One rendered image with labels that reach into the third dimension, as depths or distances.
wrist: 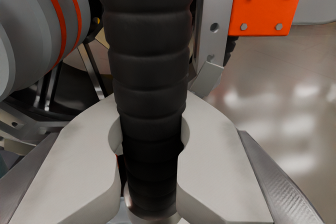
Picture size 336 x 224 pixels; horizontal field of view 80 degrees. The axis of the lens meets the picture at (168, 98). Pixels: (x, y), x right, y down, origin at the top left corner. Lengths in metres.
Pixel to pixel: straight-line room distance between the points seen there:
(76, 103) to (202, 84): 0.33
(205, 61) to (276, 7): 0.12
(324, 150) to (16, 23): 1.53
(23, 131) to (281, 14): 0.49
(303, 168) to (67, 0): 1.31
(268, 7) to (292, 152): 1.19
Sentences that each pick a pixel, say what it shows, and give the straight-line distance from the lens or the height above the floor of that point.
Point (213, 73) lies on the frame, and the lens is 0.33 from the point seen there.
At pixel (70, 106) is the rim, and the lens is 0.54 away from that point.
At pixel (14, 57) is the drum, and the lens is 0.20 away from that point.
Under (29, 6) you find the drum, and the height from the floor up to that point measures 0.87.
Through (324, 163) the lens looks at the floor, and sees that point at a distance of 1.47.
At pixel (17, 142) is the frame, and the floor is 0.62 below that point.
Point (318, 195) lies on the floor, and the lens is 1.28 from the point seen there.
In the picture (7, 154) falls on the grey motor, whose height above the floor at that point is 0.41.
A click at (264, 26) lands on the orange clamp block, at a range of 0.33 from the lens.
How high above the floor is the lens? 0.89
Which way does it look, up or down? 31 degrees down
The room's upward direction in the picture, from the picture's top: straight up
